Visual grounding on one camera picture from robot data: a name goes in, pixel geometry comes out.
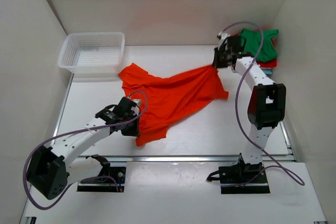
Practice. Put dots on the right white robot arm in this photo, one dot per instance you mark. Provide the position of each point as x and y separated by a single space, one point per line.
268 99

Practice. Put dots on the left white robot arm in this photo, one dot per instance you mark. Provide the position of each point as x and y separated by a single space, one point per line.
53 168

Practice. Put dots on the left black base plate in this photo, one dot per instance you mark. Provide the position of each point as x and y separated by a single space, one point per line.
109 180

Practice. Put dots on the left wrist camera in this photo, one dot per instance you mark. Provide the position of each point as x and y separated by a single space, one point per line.
138 102

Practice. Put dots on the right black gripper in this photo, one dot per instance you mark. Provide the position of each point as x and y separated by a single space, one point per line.
218 52

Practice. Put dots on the green folded t shirt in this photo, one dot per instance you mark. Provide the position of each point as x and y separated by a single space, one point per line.
265 45

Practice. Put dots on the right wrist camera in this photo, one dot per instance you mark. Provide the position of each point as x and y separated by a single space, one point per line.
223 35

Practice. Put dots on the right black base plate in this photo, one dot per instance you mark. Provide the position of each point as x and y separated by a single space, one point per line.
241 178

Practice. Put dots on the white plastic basket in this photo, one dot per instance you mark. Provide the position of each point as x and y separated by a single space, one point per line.
94 53

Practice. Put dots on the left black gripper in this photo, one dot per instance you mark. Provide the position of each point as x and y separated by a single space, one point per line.
134 131

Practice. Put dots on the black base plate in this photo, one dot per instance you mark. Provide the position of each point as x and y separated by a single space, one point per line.
241 178
109 180

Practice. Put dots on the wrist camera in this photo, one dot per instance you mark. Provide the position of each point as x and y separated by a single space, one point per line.
223 35
138 102

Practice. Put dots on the orange t shirt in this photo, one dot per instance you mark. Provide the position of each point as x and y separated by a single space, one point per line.
170 100

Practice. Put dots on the light blue folded t shirt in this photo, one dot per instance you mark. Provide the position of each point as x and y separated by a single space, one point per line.
267 71

